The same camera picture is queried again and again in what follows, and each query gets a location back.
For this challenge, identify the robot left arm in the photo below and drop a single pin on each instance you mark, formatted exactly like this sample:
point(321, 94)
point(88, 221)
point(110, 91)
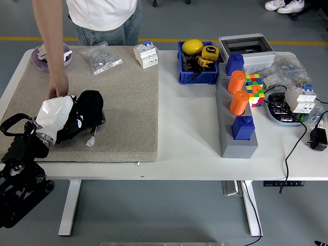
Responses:
point(18, 174)

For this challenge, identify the purple oval dish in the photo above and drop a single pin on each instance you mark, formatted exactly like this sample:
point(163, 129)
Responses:
point(38, 65)

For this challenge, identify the grey-brown felt mat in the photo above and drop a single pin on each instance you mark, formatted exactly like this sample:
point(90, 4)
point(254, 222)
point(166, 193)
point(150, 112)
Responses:
point(123, 110)

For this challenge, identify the grey metal box under table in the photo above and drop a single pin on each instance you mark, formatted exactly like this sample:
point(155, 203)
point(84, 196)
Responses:
point(230, 188)

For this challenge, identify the grey block holder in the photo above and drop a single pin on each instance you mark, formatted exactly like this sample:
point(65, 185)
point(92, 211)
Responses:
point(238, 148)

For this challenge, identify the multicolour puzzle cube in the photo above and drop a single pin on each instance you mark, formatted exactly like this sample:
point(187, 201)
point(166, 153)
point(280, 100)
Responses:
point(256, 88)

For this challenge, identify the black power adapter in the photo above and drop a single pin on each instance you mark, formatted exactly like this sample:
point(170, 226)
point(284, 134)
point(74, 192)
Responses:
point(319, 139)

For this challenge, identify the white shoe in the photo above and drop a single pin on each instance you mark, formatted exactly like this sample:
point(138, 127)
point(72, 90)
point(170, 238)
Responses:
point(290, 7)
point(274, 3)

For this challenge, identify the blue block with knob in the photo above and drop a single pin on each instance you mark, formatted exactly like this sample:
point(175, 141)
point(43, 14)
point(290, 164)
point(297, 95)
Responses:
point(242, 129)
point(234, 64)

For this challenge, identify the black table control panel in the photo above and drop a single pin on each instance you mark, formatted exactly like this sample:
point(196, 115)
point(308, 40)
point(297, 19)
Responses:
point(284, 183)

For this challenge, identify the yellow and black tape measure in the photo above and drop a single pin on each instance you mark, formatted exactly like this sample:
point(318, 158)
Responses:
point(205, 62)

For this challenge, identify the person's right forearm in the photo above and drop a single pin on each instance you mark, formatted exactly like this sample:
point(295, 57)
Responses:
point(51, 38)

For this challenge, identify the clear bag of small parts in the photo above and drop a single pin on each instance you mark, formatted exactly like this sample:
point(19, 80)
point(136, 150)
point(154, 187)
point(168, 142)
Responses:
point(287, 68)

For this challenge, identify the white plastic rail piece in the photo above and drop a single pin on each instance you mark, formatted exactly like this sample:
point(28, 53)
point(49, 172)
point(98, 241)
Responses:
point(67, 57)
point(41, 52)

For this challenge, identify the dark brown small part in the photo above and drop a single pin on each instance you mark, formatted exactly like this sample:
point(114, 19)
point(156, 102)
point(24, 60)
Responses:
point(189, 62)

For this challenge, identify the yellow round tape measure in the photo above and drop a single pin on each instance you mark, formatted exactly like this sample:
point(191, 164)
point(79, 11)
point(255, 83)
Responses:
point(210, 52)

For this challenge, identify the person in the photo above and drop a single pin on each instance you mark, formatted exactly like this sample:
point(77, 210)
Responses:
point(102, 12)

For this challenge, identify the dark components in dish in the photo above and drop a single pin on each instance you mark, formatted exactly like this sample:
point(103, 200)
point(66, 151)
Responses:
point(278, 107)

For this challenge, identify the clear crumpled plastic bag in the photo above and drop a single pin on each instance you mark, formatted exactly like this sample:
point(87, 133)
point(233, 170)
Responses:
point(319, 115)

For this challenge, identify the white breaker with blue levers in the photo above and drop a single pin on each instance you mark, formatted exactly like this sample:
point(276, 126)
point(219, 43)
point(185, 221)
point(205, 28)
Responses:
point(299, 98)

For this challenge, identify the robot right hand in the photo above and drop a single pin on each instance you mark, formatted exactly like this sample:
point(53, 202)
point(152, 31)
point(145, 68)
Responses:
point(322, 243)

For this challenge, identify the blue plastic bin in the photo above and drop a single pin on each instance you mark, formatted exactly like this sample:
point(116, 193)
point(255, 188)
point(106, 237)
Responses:
point(197, 77)

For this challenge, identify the white circuit breaker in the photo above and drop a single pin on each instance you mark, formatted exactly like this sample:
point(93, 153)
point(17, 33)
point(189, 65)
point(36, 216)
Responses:
point(144, 55)

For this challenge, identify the black office chair base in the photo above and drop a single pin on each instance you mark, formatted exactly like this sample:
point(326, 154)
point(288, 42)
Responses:
point(310, 6)

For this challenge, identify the white table leg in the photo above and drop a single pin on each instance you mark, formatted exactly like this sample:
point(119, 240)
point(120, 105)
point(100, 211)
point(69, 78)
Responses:
point(69, 207)
point(252, 220)

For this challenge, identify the person's right hand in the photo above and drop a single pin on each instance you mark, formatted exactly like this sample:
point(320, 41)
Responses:
point(58, 84)

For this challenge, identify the clear bag of screws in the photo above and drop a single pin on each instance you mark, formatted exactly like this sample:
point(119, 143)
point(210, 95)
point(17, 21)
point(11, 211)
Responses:
point(101, 57)

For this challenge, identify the yellow dome-shaped object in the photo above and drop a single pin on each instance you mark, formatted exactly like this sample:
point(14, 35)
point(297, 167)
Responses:
point(192, 46)

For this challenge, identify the orange cylinder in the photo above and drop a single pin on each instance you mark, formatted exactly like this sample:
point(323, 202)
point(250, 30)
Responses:
point(238, 103)
point(236, 82)

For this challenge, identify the grey electrical enclosure box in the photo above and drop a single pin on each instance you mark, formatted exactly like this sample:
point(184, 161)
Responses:
point(258, 60)

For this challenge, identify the light blue oval dish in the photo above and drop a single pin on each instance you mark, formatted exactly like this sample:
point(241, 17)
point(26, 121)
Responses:
point(271, 115)

